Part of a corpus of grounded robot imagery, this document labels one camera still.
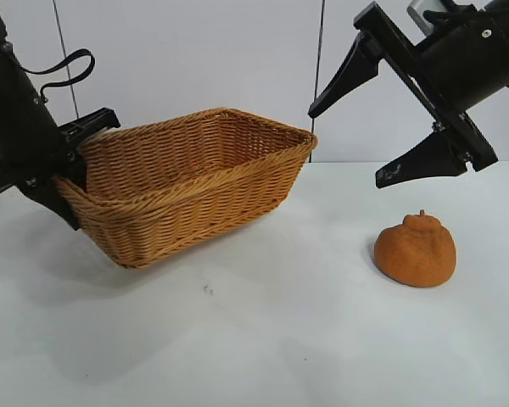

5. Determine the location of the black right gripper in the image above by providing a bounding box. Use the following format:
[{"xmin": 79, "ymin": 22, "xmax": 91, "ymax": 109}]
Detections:
[{"xmin": 307, "ymin": 1, "xmax": 509, "ymax": 191}]

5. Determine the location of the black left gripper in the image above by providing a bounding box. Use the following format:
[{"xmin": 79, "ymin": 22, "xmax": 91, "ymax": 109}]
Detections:
[{"xmin": 0, "ymin": 40, "xmax": 122, "ymax": 232}]

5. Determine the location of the tan woven wicker basket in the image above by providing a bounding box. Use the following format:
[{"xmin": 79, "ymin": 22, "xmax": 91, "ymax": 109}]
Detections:
[{"xmin": 53, "ymin": 108, "xmax": 318, "ymax": 270}]

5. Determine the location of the bumpy orange fruit with stem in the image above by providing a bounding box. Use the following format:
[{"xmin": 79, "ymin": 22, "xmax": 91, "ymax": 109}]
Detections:
[{"xmin": 373, "ymin": 208, "xmax": 458, "ymax": 288}]

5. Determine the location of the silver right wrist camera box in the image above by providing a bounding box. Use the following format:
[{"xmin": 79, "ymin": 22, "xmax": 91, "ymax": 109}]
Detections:
[{"xmin": 407, "ymin": 0, "xmax": 445, "ymax": 33}]

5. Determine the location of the black left arm cable strap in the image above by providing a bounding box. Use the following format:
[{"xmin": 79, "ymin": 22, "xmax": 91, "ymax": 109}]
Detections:
[{"xmin": 23, "ymin": 48, "xmax": 97, "ymax": 101}]

